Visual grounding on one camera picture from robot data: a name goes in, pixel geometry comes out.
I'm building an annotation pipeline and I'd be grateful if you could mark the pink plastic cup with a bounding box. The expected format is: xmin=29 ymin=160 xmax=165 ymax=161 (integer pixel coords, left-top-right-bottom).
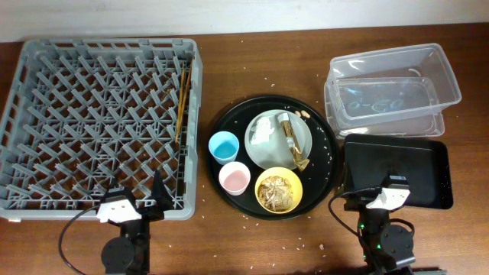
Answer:
xmin=219 ymin=161 xmax=251 ymax=196

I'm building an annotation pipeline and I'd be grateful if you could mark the blue plastic cup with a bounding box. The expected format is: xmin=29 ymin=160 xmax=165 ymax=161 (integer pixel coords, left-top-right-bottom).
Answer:
xmin=208 ymin=131 xmax=240 ymax=165

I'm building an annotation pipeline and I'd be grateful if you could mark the gold snack wrapper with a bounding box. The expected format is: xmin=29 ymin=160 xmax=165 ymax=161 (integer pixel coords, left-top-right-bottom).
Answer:
xmin=277 ymin=112 xmax=309 ymax=172

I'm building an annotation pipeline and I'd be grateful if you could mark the food scraps pile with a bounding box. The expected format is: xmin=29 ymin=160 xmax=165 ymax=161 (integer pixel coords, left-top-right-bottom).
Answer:
xmin=257 ymin=176 xmax=293 ymax=212

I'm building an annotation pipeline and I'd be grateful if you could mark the yellow bowl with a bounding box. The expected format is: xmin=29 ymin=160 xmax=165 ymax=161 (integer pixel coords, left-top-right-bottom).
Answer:
xmin=254 ymin=167 xmax=303 ymax=215

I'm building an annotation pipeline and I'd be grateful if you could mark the white tissue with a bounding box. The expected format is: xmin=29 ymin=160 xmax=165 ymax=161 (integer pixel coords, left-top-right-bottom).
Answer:
xmin=250 ymin=117 xmax=274 ymax=145

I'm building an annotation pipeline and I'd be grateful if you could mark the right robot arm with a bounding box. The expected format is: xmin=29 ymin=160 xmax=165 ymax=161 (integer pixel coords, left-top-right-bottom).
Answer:
xmin=343 ymin=175 xmax=416 ymax=274

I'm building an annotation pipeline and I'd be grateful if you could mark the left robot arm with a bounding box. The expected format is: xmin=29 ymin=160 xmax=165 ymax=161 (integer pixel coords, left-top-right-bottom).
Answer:
xmin=96 ymin=170 xmax=173 ymax=274

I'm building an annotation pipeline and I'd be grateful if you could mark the grey dishwasher rack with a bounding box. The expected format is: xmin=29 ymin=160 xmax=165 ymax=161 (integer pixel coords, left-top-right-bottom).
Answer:
xmin=1 ymin=38 xmax=203 ymax=222

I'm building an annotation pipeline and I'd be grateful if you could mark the black rectangular tray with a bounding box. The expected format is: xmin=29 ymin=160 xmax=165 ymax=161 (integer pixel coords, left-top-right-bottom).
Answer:
xmin=342 ymin=134 xmax=453 ymax=209

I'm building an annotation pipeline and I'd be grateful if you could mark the lower clear plastic bin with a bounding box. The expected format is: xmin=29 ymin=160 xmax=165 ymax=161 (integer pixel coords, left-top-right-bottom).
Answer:
xmin=324 ymin=77 xmax=445 ymax=138

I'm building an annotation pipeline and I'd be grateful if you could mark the clear plastic bin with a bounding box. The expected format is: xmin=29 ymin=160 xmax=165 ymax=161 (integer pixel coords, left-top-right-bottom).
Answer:
xmin=324 ymin=77 xmax=445 ymax=138
xmin=325 ymin=43 xmax=461 ymax=127

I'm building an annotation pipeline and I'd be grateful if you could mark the upper clear plastic bin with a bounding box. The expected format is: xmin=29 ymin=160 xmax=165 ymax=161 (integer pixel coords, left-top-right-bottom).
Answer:
xmin=325 ymin=43 xmax=461 ymax=127

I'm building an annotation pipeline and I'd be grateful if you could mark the round black tray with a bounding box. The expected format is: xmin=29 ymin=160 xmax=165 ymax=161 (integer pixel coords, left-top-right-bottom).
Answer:
xmin=206 ymin=95 xmax=342 ymax=220

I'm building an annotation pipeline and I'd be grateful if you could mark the grey round plate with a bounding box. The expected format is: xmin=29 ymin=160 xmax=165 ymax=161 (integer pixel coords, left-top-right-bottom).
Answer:
xmin=244 ymin=109 xmax=313 ymax=170

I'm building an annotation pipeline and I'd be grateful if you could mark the brown wooden chopstick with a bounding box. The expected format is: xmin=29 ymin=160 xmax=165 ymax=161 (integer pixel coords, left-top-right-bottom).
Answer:
xmin=176 ymin=67 xmax=192 ymax=144
xmin=175 ymin=68 xmax=186 ymax=143

